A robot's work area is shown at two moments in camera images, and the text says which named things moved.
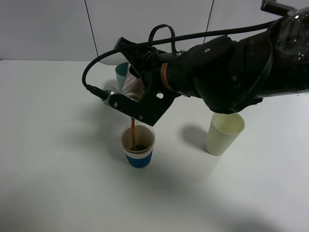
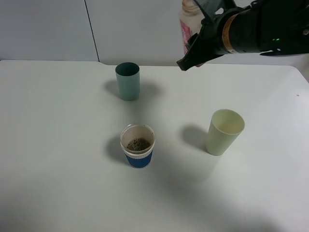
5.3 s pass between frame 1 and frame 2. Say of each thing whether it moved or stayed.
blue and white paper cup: stayed
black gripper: moved
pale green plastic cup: stayed
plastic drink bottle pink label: moved
